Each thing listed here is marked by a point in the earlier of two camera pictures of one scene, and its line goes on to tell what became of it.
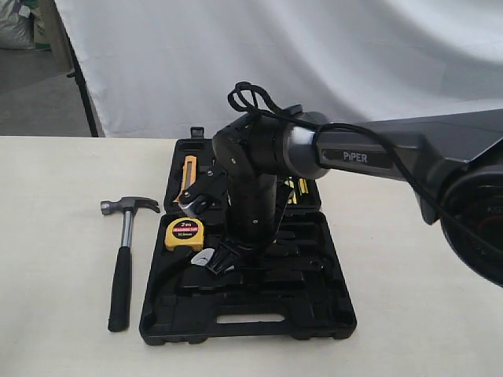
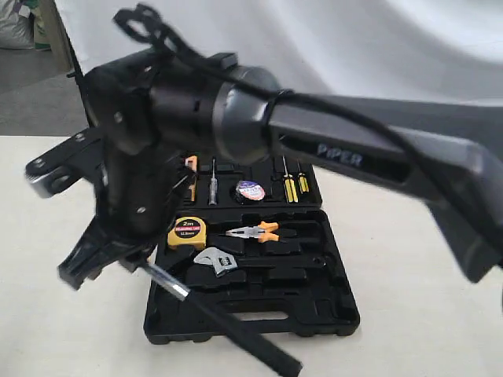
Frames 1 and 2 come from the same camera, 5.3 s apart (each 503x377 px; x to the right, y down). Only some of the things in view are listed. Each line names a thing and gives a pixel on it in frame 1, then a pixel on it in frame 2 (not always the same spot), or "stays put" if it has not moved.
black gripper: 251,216 -> 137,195
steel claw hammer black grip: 120,290 -> 249,340
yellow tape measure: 184,231 stays put
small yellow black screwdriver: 303,185 stays put
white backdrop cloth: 158,68 stays put
